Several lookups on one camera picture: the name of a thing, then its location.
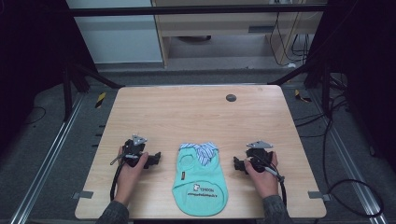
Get yellow black tape strip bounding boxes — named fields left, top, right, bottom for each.
left=94, top=91, right=107, bottom=109
left=293, top=89, right=313, bottom=104

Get mint green pet shirt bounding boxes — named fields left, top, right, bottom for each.
left=171, top=141, right=230, bottom=217

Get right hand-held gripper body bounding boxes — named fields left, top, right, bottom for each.
left=245, top=140, right=275, bottom=174

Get left hand-held gripper cable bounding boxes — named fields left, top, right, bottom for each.
left=109, top=152, right=140, bottom=202

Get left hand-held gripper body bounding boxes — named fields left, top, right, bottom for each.
left=123, top=133, right=149, bottom=168

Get light wooden desk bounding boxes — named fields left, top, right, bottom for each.
left=150, top=0, right=325, bottom=68

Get person's right hand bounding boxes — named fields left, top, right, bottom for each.
left=243, top=151, right=280, bottom=200

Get right hand-held gripper cable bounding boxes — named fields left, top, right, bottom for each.
left=255, top=155, right=288, bottom=207

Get grey table bracket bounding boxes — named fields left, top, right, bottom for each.
left=71, top=189, right=94, bottom=201
left=307, top=190, right=332, bottom=203

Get white cabinet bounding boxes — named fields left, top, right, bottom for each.
left=65, top=0, right=164, bottom=64

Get black metal stand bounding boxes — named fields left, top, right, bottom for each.
left=268, top=55, right=332, bottom=117
left=61, top=61, right=125, bottom=123

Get black floor cable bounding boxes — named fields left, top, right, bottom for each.
left=293, top=73, right=385, bottom=218

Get person's left hand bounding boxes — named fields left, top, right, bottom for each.
left=116, top=146, right=149, bottom=207

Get hanging black cables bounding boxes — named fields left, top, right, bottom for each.
left=268, top=11, right=312, bottom=67

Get aluminium floor rail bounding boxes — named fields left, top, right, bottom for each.
left=8, top=92, right=86, bottom=224
left=307, top=90, right=389, bottom=224

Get hand-held gripper cable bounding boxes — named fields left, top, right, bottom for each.
left=255, top=155, right=288, bottom=207
left=109, top=152, right=140, bottom=202

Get black curtain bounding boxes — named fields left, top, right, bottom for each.
left=0, top=0, right=98, bottom=157
left=306, top=0, right=396, bottom=175

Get black horizontal frame bar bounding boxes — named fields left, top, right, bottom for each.
left=65, top=3, right=329, bottom=17

